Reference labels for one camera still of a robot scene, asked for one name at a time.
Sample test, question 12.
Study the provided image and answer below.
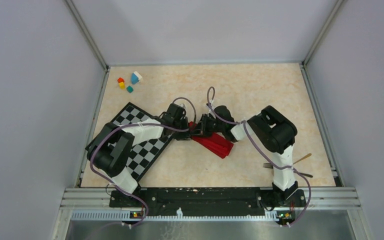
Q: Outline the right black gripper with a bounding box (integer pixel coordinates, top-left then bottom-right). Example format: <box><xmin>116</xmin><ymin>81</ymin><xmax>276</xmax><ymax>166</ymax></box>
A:
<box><xmin>190</xmin><ymin>113</ymin><xmax>226</xmax><ymax>138</ymax></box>

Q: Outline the red cloth napkin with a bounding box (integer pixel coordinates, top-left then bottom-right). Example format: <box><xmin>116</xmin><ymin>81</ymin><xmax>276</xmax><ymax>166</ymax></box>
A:
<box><xmin>191</xmin><ymin>132</ymin><xmax>234</xmax><ymax>159</ymax></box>

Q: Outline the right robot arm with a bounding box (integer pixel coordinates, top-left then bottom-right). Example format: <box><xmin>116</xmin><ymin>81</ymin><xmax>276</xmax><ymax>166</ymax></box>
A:
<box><xmin>191</xmin><ymin>105</ymin><xmax>298</xmax><ymax>206</ymax></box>

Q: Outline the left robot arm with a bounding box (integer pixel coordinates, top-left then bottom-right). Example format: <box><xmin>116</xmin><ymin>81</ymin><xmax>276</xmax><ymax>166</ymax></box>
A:
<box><xmin>85</xmin><ymin>103</ymin><xmax>190</xmax><ymax>207</ymax></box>

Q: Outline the black white checkerboard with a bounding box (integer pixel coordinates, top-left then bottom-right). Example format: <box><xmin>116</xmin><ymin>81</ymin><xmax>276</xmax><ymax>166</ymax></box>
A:
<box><xmin>105</xmin><ymin>101</ymin><xmax>175</xmax><ymax>182</ymax></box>

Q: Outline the teal small cube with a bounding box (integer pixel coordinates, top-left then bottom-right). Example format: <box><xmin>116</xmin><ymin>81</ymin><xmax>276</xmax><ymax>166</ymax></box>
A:
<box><xmin>126</xmin><ymin>86</ymin><xmax>134</xmax><ymax>93</ymax></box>

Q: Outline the blue white block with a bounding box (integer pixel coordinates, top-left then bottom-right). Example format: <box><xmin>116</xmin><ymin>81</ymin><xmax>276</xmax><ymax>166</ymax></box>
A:
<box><xmin>130</xmin><ymin>71</ymin><xmax>143</xmax><ymax>85</ymax></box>

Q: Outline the yellow small cube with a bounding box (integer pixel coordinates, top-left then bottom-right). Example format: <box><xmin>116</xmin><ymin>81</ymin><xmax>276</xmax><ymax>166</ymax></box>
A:
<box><xmin>118</xmin><ymin>82</ymin><xmax>126</xmax><ymax>89</ymax></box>

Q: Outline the red small cube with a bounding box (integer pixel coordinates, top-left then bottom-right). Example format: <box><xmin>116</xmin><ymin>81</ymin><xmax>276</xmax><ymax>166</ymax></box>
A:
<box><xmin>117</xmin><ymin>77</ymin><xmax>125</xmax><ymax>83</ymax></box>

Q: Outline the dark metal fork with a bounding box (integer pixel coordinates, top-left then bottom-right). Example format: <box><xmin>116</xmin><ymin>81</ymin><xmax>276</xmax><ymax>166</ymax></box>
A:
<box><xmin>263</xmin><ymin>163</ymin><xmax>314</xmax><ymax>178</ymax></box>

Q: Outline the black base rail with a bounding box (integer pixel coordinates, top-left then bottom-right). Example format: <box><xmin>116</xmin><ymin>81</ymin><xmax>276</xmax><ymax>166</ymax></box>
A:
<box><xmin>109</xmin><ymin>187</ymin><xmax>307</xmax><ymax>217</ymax></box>

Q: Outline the white toothed cable tray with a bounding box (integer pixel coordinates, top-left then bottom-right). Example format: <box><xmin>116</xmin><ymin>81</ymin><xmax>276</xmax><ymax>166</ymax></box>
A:
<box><xmin>71</xmin><ymin>209</ymin><xmax>279</xmax><ymax>222</ymax></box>

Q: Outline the aluminium frame left post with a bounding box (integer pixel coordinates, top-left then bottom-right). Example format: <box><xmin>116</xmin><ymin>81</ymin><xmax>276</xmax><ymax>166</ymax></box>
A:
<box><xmin>64</xmin><ymin>0</ymin><xmax>109</xmax><ymax>71</ymax></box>

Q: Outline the aluminium frame post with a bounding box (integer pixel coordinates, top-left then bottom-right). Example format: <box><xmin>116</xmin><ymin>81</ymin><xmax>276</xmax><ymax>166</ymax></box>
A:
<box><xmin>64</xmin><ymin>0</ymin><xmax>109</xmax><ymax>71</ymax></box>
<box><xmin>301</xmin><ymin>0</ymin><xmax>348</xmax><ymax>69</ymax></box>

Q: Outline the aluminium frame right post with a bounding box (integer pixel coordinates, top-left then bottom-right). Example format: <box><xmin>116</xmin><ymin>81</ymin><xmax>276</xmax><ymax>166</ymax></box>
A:
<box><xmin>301</xmin><ymin>0</ymin><xmax>348</xmax><ymax>69</ymax></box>

